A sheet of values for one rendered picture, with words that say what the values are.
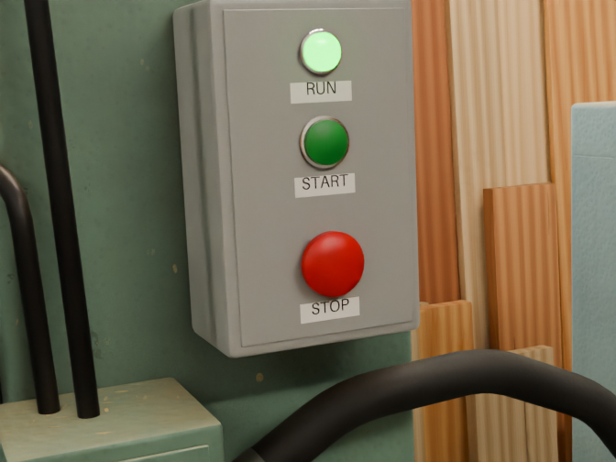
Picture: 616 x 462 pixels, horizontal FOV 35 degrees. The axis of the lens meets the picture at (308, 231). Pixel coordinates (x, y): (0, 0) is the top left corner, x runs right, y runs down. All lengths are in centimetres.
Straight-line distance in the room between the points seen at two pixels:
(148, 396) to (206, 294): 5
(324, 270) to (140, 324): 10
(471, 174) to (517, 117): 18
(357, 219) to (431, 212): 157
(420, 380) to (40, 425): 19
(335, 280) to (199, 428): 9
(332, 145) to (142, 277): 12
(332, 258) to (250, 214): 4
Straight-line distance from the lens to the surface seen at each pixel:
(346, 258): 44
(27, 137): 46
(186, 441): 42
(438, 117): 203
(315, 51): 43
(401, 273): 46
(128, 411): 45
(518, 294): 204
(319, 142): 43
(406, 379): 50
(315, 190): 44
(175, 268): 48
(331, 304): 45
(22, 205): 44
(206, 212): 44
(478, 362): 52
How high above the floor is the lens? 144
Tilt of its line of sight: 9 degrees down
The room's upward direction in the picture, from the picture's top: 3 degrees counter-clockwise
